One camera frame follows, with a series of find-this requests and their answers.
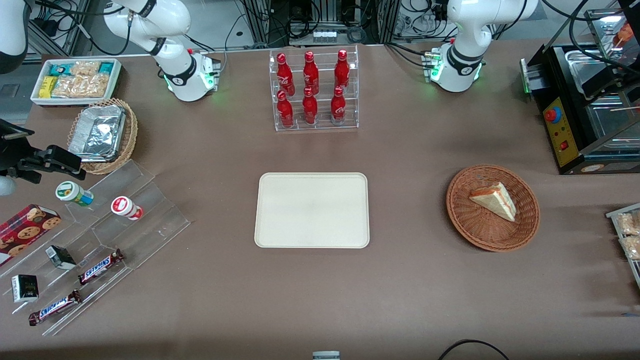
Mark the clear cracker bag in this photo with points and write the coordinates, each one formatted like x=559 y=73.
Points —
x=85 y=68
x=96 y=86
x=67 y=87

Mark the clear acrylic stepped stand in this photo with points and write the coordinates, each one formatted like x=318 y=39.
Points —
x=150 y=200

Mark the orange skewered food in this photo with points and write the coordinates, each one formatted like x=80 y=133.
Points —
x=625 y=32

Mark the round brown wicker basket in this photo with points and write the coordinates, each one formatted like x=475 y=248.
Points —
x=480 y=232

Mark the cream rectangular tray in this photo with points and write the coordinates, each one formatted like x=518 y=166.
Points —
x=310 y=210

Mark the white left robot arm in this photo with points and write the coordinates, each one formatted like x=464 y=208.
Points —
x=465 y=30

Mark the aluminium foil container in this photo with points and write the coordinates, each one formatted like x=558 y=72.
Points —
x=97 y=132

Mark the triangular sandwich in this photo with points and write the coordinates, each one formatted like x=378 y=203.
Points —
x=495 y=200

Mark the red label yogurt cup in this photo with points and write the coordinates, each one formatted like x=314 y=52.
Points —
x=122 y=206

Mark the red warmer knob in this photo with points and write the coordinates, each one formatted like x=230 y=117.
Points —
x=552 y=115

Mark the steel warmer pan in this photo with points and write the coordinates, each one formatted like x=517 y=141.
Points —
x=610 y=122
x=587 y=72

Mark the clear snack bag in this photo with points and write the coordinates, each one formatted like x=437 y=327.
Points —
x=632 y=247
x=630 y=224

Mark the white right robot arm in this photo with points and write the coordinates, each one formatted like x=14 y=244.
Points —
x=170 y=15

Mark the small black box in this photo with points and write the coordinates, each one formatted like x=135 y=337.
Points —
x=60 y=257
x=25 y=288

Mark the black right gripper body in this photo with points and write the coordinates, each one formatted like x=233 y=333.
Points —
x=11 y=159

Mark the black food warmer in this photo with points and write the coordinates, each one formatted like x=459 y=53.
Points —
x=547 y=80

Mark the white power strip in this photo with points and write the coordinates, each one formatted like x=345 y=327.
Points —
x=324 y=36

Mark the clear acrylic bottle rack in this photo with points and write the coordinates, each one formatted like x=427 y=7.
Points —
x=324 y=126

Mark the small grey device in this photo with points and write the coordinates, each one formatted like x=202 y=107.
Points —
x=326 y=356

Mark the light wicker basket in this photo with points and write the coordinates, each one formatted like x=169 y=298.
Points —
x=127 y=145

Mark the red cola bottle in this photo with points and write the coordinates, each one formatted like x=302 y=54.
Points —
x=285 y=75
x=342 y=72
x=311 y=75
x=310 y=107
x=338 y=107
x=285 y=112

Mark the yellow snack packet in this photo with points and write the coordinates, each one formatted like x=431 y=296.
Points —
x=48 y=87

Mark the white snack tray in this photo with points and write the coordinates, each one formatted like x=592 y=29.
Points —
x=70 y=101

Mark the snickers chocolate bar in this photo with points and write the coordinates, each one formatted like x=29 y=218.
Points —
x=55 y=307
x=100 y=266

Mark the red plaid cookie box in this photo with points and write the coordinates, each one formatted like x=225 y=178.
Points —
x=25 y=230

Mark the grey metal tray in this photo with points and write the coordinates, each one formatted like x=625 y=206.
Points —
x=611 y=214

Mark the green label yogurt cup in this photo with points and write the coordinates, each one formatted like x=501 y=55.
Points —
x=70 y=191

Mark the teal snack packet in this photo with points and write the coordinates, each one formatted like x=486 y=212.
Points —
x=57 y=70
x=107 y=67

